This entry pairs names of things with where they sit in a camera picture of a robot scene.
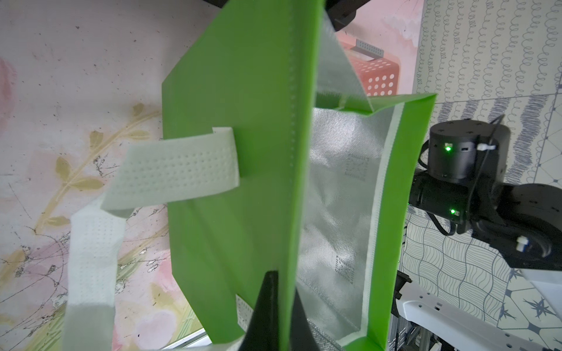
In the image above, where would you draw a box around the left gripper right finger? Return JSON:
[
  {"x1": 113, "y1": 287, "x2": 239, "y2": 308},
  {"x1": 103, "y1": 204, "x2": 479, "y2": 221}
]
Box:
[{"x1": 290, "y1": 290, "x2": 320, "y2": 351}]

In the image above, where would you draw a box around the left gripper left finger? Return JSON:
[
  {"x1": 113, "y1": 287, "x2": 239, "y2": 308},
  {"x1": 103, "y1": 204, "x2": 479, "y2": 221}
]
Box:
[{"x1": 239, "y1": 271, "x2": 280, "y2": 351}]

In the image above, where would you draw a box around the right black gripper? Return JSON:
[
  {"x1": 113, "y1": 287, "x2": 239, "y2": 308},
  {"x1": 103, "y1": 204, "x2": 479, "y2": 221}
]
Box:
[{"x1": 325, "y1": 0, "x2": 370, "y2": 31}]

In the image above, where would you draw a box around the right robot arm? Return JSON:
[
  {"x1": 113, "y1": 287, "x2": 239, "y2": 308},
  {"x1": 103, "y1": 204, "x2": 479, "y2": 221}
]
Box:
[{"x1": 326, "y1": 1, "x2": 561, "y2": 350}]

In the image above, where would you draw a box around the green insulated delivery bag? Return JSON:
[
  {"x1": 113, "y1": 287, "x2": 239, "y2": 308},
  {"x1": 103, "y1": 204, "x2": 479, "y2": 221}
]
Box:
[{"x1": 61, "y1": 1, "x2": 436, "y2": 350}]

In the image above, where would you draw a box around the pink plastic basket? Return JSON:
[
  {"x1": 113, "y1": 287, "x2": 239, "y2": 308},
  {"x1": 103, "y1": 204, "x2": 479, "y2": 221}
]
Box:
[{"x1": 336, "y1": 32, "x2": 400, "y2": 97}]

